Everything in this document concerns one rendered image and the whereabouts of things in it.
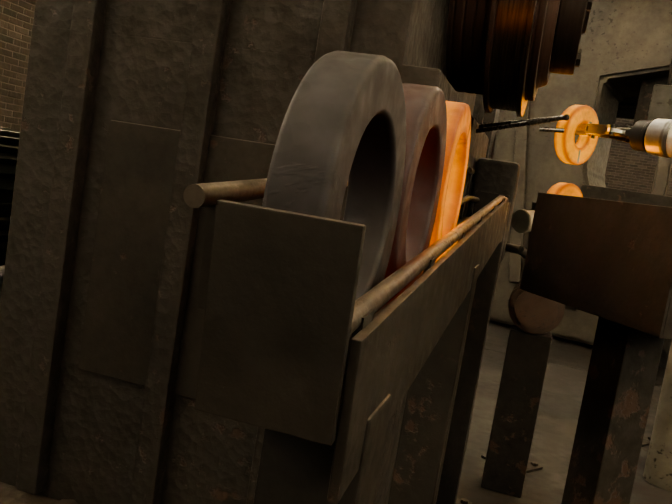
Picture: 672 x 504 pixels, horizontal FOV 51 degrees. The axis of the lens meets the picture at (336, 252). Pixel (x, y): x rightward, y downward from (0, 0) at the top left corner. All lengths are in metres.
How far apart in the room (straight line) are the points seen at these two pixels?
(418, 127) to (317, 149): 0.20
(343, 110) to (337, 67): 0.04
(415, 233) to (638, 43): 3.64
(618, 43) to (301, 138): 3.95
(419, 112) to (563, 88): 3.73
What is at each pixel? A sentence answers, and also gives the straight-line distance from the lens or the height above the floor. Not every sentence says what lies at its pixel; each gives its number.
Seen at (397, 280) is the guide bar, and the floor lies 0.64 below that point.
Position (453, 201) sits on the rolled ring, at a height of 0.69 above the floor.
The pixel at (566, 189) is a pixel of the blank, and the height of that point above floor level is 0.76.
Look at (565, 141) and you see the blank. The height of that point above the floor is 0.88.
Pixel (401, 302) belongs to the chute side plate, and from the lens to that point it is 0.43.
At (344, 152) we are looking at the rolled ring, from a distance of 0.35.
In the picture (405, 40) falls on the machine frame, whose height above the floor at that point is 0.91.
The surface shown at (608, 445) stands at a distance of 1.00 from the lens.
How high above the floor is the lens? 0.69
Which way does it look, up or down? 6 degrees down
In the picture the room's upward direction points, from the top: 9 degrees clockwise
